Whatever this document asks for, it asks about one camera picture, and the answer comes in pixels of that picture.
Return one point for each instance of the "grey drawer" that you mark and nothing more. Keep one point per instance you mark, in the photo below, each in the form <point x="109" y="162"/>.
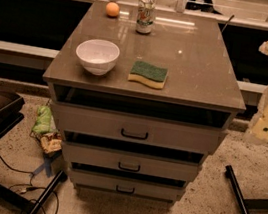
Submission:
<point x="128" y="162"/>
<point x="126" y="186"/>
<point x="131" y="128"/>

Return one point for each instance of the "grey drawer cabinet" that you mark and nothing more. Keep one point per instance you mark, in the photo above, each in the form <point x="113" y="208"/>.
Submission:
<point x="200" y="89"/>

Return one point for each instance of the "green yellow sponge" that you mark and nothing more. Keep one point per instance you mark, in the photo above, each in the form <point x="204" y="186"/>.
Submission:
<point x="148" y="75"/>

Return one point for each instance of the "soda can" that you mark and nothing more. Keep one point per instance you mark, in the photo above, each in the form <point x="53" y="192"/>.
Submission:
<point x="145" y="16"/>

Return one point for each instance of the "white bowl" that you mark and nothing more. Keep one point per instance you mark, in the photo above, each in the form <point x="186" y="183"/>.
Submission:
<point x="97" y="56"/>

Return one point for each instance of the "orange ball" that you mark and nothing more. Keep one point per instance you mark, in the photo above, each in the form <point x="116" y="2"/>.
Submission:
<point x="112" y="9"/>

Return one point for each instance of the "brown snack bag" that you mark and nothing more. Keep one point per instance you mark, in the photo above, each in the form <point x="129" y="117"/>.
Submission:
<point x="51" y="142"/>

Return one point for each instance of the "blue tape on floor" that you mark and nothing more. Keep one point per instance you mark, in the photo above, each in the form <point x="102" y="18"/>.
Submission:
<point x="45" y="166"/>

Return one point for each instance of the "green chip bag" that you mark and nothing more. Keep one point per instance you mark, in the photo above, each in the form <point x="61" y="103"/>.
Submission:
<point x="43" y="120"/>

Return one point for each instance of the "black metal floor frame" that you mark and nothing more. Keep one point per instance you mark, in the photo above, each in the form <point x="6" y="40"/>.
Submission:
<point x="245" y="205"/>

